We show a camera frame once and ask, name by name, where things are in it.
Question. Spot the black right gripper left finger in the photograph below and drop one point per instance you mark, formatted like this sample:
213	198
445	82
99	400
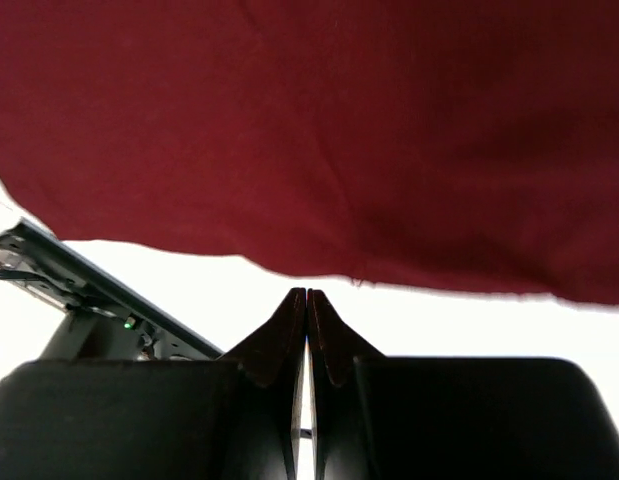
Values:
236	417

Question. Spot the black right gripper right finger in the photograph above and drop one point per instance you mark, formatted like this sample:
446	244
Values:
381	417

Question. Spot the dark red t shirt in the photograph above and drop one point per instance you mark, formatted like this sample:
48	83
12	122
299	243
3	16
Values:
456	145

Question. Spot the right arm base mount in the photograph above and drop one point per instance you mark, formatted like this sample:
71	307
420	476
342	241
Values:
103	317

